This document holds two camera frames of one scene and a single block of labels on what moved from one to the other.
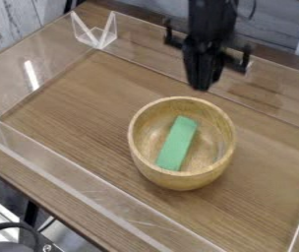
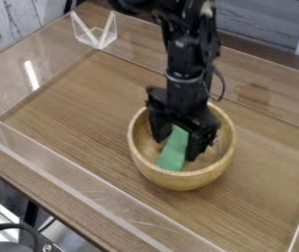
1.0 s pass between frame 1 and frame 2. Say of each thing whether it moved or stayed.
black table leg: stayed
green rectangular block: stayed
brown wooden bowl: stayed
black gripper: moved
